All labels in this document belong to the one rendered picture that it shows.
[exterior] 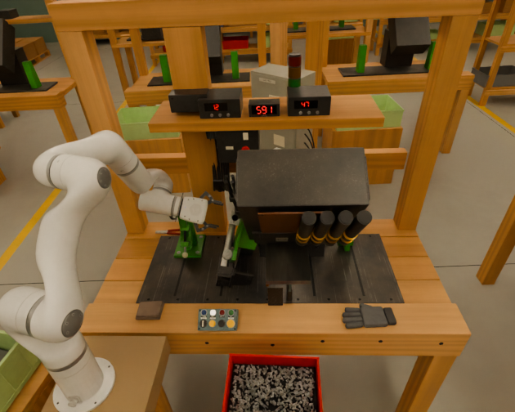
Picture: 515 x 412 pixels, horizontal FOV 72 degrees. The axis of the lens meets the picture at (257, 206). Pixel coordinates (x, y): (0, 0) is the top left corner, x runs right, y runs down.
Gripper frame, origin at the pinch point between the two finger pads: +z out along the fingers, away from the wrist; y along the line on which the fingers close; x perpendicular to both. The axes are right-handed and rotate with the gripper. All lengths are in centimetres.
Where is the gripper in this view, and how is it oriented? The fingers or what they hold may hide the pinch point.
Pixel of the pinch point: (218, 215)
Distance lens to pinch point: 144.7
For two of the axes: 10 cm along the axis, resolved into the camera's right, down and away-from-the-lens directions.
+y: 1.8, -9.7, 1.5
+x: -1.3, 1.3, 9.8
